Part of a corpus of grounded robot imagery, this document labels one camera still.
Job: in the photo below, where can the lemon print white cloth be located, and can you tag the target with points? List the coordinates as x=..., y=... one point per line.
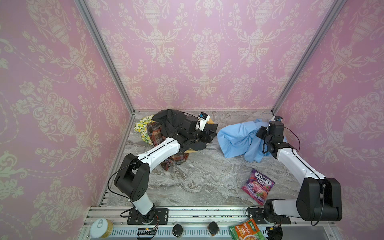
x=145, y=127

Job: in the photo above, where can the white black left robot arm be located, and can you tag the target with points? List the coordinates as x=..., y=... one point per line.
x=132, y=179

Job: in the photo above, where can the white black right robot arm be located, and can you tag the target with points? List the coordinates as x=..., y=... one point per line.
x=320, y=197

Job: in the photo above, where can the red brown plaid cloth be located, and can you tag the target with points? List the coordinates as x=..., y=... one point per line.
x=155, y=137

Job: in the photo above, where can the purple Fox's candy bag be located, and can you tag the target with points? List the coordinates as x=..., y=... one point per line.
x=258, y=187

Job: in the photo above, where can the aluminium front frame rail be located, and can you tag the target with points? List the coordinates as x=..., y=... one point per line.
x=195, y=221

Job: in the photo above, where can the dark grey cloth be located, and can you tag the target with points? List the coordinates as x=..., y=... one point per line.
x=171, y=121

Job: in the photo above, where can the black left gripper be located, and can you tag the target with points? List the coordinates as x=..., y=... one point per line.
x=209, y=138

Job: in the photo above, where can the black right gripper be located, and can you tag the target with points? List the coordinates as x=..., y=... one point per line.
x=262, y=133

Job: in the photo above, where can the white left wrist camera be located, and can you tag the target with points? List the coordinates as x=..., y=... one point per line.
x=203, y=118

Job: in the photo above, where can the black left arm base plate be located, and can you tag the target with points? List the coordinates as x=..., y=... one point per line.
x=156, y=216

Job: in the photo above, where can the light blue cloth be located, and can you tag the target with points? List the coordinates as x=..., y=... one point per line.
x=241, y=140

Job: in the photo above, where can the grey aluminium right corner post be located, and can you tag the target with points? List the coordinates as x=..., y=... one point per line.
x=319, y=35

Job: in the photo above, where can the grey aluminium corner post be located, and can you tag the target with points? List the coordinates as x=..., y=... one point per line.
x=101, y=46
x=319, y=35

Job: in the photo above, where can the black round knob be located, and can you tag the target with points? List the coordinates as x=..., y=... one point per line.
x=178, y=231
x=213, y=228

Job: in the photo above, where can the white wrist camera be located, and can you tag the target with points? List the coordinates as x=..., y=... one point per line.
x=277, y=118
x=203, y=118

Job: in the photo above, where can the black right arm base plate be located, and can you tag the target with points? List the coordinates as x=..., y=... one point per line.
x=260, y=217

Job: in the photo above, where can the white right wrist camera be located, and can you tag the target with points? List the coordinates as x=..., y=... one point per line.
x=277, y=118

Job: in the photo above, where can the green orange snack packet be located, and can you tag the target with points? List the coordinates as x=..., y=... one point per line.
x=247, y=231

